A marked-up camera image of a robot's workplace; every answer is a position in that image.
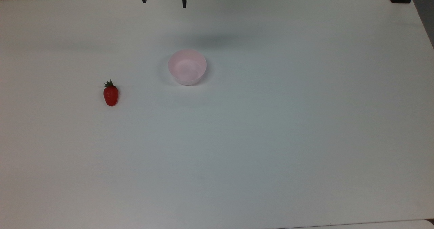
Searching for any pink plastic bowl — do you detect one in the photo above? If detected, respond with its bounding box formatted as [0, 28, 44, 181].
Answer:
[168, 49, 207, 86]

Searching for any red strawberry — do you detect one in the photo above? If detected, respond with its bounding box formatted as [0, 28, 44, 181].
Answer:
[103, 80, 119, 107]

